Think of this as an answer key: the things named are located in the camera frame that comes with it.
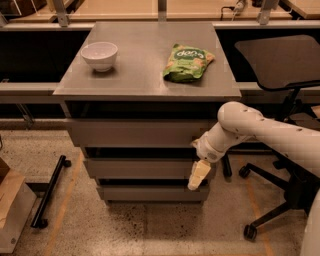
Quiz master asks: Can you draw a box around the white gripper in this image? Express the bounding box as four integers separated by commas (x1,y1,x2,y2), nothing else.
188,138,226,191

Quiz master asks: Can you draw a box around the grey drawer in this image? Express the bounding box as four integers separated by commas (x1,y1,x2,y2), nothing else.
96,186,209,202
65,118,215,148
84,158,193,179

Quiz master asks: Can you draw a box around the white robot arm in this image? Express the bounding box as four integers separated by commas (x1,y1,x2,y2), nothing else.
188,101,320,256

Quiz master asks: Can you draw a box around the grey drawer cabinet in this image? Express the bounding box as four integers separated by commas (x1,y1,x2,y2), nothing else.
54,22,241,188

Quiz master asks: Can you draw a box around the grey bottom drawer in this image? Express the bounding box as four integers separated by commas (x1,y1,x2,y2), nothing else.
96,186,209,202

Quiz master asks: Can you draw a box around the grey top drawer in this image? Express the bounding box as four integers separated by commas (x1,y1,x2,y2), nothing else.
65,118,215,148

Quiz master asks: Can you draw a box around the black desk foot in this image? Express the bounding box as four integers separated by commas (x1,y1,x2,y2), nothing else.
222,155,232,178

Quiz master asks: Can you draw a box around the green snack bag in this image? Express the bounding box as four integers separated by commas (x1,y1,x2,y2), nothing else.
162,44,215,83

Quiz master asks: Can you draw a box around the black office chair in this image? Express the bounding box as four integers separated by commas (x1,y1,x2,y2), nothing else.
234,34,320,242

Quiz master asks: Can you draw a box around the white ceramic bowl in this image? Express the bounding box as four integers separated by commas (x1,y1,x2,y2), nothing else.
81,42,118,72

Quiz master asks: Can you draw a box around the white power strip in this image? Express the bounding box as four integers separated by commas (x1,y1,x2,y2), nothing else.
233,0,246,14

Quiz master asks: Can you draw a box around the black table leg base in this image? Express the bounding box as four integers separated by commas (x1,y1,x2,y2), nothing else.
28,155,71,229

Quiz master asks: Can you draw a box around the cardboard box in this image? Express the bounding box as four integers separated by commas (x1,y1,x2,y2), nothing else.
0,158,36,253

